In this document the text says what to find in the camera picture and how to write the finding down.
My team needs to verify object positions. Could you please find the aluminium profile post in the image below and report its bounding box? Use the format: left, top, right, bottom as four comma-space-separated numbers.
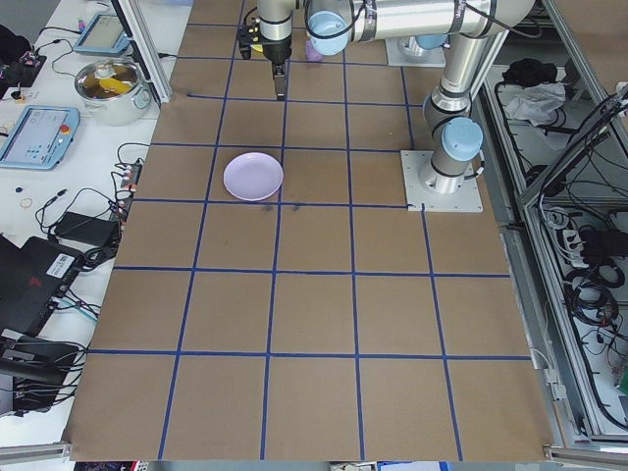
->
110, 0, 172, 103

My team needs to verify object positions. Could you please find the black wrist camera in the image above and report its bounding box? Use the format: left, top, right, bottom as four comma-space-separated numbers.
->
238, 23, 264, 61

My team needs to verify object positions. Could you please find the black USB hub strip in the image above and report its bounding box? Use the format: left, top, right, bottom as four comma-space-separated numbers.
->
111, 161, 144, 218

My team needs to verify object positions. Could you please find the black cloth bundle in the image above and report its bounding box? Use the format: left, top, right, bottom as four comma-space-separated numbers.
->
0, 24, 33, 75

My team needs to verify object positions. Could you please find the black cloth inside frame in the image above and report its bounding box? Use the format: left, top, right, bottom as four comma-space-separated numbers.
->
500, 57, 560, 84

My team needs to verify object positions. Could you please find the white power strip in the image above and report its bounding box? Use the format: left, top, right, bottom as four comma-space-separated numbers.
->
558, 228, 590, 269

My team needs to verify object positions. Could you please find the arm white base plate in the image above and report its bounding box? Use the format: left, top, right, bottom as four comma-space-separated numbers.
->
399, 149, 485, 215
385, 37, 448, 68

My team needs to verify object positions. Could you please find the purple plate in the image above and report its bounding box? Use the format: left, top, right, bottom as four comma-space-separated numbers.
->
223, 151, 286, 202

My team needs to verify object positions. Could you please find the light blue teach pendant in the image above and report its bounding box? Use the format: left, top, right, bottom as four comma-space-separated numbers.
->
0, 105, 81, 172
73, 12, 132, 56

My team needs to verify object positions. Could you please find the black cable bundle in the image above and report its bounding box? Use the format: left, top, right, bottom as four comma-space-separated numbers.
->
563, 264, 624, 326

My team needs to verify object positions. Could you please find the V-shaped metal bar frame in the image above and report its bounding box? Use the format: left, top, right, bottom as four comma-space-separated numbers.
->
478, 0, 628, 445

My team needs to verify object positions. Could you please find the small grey metal bracket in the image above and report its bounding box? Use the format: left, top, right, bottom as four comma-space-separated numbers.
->
542, 367, 565, 403

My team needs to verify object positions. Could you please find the large black power adapter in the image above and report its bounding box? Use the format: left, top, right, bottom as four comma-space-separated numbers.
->
52, 211, 121, 245

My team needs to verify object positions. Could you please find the white cloth inside frame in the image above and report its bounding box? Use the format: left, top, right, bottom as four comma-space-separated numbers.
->
503, 81, 568, 138

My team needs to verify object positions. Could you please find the black docking stand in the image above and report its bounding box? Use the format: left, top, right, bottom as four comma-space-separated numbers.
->
0, 337, 87, 418

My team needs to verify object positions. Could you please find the black device with pink plugs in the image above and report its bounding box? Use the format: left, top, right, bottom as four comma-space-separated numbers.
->
17, 51, 49, 73

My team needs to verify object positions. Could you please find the glass pot lid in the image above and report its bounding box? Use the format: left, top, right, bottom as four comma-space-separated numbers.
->
75, 59, 144, 100

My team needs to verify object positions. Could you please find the steel cooking pot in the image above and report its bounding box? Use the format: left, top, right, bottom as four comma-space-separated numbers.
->
77, 78, 152, 128

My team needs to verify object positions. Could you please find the aluminium profile bar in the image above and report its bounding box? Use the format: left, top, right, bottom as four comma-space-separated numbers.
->
0, 441, 74, 465
542, 443, 628, 462

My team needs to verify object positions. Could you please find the black laptop with red logo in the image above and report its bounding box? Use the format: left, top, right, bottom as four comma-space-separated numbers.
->
0, 234, 85, 340

